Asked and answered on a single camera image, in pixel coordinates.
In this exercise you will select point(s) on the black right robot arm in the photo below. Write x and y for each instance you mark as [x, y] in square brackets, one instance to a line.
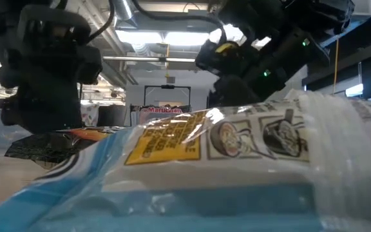
[301, 29]

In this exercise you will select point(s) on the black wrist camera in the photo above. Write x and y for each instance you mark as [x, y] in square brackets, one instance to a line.
[221, 61]
[53, 25]

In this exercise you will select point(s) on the small grey wall box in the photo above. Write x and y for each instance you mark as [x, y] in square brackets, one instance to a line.
[170, 80]

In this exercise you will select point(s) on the long ceiling light tube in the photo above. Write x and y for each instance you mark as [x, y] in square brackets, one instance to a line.
[140, 59]

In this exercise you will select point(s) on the white ceiling box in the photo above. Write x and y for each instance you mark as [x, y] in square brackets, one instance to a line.
[364, 8]

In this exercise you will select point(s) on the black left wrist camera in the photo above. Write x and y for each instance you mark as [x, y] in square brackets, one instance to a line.
[53, 25]

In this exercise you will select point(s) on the black chair back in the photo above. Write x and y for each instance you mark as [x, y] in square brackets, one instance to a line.
[111, 116]

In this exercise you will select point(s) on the bright ceiling light panel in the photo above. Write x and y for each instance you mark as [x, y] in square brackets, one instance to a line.
[159, 38]

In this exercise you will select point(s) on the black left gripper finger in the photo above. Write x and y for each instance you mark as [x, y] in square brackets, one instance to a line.
[50, 112]

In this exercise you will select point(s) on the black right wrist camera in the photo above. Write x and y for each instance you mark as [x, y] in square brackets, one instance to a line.
[221, 61]

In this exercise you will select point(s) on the silver ceiling duct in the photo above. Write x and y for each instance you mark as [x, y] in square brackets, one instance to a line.
[124, 13]

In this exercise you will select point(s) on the white patterned cloth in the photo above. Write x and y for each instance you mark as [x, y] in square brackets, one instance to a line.
[89, 114]

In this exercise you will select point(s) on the blue yellow beef noodle packet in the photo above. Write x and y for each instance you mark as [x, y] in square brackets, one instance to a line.
[205, 180]

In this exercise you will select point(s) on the black noodle packet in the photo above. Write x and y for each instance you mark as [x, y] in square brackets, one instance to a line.
[50, 146]
[164, 110]

